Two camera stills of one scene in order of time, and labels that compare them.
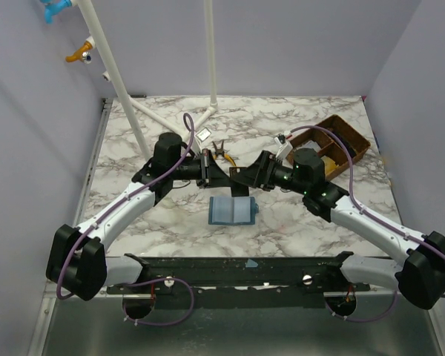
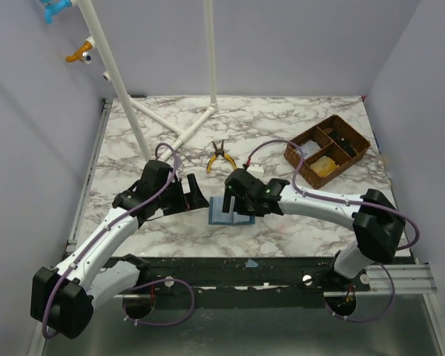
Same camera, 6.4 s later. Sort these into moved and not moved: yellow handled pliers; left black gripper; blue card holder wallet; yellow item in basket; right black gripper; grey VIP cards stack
Moved: right black gripper; left black gripper
Not moved: yellow item in basket; blue card holder wallet; yellow handled pliers; grey VIP cards stack
